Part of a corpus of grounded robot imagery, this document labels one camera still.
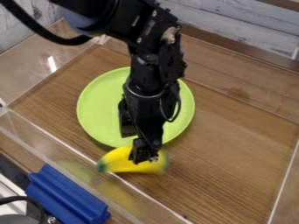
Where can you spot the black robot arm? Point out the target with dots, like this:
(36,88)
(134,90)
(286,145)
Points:
(150,30)

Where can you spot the yellow toy banana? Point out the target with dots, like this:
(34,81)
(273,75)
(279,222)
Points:
(115,162)

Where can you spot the clear acrylic front wall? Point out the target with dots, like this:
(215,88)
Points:
(32,148)

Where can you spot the blue plastic clamp block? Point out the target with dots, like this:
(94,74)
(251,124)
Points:
(64,199)

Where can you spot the green round plate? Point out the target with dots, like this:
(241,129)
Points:
(96,110)

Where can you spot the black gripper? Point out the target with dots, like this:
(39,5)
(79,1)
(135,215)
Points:
(143,114)

